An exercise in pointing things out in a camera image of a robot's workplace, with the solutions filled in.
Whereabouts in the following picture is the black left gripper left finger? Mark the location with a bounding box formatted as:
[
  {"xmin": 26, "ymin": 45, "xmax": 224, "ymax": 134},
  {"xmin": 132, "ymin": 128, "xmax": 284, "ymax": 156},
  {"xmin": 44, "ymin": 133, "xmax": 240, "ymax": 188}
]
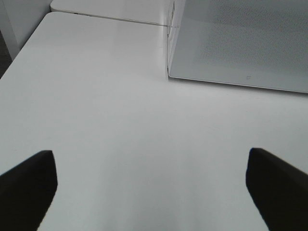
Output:
[{"xmin": 0, "ymin": 150, "xmax": 58, "ymax": 231}]

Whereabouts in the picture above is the white microwave door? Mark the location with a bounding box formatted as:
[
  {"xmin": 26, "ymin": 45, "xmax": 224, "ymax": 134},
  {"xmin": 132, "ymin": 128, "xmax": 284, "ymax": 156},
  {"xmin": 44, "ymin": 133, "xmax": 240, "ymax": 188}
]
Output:
[{"xmin": 168, "ymin": 0, "xmax": 308, "ymax": 94}]

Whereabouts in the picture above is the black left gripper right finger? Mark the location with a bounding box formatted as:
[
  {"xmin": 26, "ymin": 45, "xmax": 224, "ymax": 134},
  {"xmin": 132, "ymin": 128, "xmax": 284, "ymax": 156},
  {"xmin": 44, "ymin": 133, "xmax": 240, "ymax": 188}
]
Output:
[{"xmin": 245, "ymin": 148, "xmax": 308, "ymax": 231}]

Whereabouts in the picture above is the white microwave oven body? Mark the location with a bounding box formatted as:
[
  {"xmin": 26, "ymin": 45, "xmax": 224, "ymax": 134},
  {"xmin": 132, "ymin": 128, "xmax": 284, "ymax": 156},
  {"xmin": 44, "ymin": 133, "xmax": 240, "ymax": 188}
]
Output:
[{"xmin": 165, "ymin": 0, "xmax": 308, "ymax": 94}]

